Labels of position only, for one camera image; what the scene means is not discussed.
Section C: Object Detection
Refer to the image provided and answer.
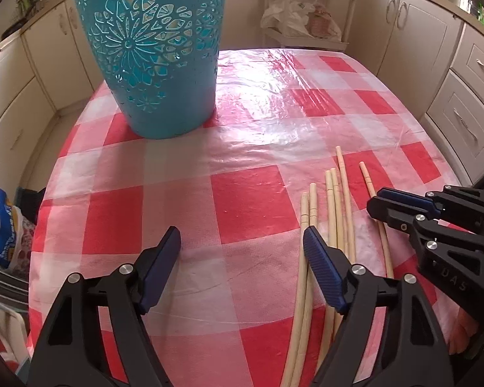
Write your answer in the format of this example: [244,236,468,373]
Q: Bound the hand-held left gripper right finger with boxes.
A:
[302,226,454,387]

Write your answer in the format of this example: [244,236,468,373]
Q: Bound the white base kitchen cabinets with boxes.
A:
[0,0,484,188]

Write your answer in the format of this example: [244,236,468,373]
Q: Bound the person's right hand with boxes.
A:
[452,306,480,355]

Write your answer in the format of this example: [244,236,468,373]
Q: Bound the thin wooden chopstick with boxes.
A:
[359,162,395,280]

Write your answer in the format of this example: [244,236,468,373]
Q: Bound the red white checked tablecloth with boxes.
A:
[26,48,474,387]

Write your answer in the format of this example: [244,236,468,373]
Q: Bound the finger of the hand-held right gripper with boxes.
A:
[366,197,484,258]
[376,185,484,228]

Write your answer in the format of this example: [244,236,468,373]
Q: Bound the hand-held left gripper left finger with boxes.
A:
[26,226,182,387]

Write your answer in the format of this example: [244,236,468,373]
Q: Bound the teal perforated plastic basket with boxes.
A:
[70,0,230,140]

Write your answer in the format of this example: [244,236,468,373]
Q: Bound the set of wooden chopsticks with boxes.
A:
[280,146,358,387]

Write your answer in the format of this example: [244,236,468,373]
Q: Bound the white rolling cart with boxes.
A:
[261,0,356,52]

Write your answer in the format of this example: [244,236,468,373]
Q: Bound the clear bag with brown contents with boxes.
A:
[307,4,343,42]

